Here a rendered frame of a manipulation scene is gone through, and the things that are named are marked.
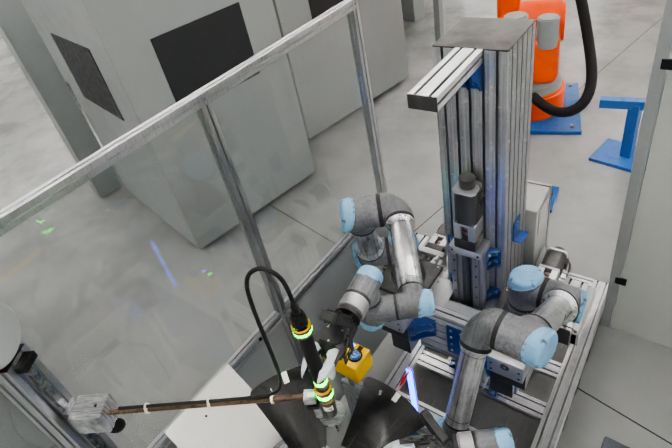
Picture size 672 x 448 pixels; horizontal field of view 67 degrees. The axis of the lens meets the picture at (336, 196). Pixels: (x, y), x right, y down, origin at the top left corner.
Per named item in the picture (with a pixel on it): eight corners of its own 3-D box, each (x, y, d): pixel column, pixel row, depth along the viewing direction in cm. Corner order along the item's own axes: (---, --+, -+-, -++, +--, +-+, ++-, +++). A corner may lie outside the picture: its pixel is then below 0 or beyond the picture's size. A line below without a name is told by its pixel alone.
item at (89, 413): (76, 436, 134) (60, 419, 129) (87, 411, 140) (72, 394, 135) (112, 433, 133) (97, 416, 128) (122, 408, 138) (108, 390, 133)
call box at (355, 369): (326, 367, 199) (320, 351, 192) (341, 348, 204) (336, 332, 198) (359, 386, 190) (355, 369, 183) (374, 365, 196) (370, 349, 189)
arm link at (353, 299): (367, 295, 131) (339, 288, 135) (359, 308, 128) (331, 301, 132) (371, 313, 136) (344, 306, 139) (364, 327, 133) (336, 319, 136)
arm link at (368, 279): (387, 286, 143) (383, 265, 138) (372, 315, 136) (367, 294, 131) (362, 280, 147) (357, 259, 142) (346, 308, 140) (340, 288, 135)
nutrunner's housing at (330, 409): (326, 426, 131) (283, 312, 104) (327, 412, 134) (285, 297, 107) (341, 425, 131) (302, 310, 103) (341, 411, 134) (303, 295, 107)
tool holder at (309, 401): (310, 429, 129) (302, 408, 123) (312, 403, 135) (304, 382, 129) (345, 426, 128) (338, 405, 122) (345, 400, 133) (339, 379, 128)
